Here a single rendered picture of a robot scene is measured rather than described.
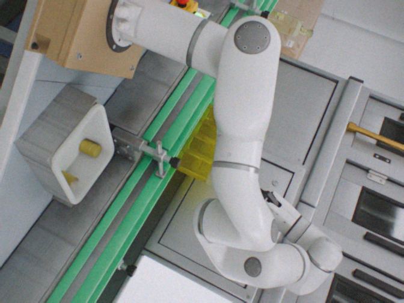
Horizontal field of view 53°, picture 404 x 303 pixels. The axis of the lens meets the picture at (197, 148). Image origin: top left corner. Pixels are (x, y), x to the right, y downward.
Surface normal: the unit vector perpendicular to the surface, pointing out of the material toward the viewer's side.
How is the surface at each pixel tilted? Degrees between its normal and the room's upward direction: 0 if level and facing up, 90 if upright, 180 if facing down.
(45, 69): 0
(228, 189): 102
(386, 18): 90
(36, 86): 0
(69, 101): 90
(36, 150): 90
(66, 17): 90
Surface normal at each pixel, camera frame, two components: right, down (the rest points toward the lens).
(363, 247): 0.05, -0.51
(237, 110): -0.19, -0.07
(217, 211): -0.53, -0.60
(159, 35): -0.36, 0.39
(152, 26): -0.29, 0.19
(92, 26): 0.89, 0.42
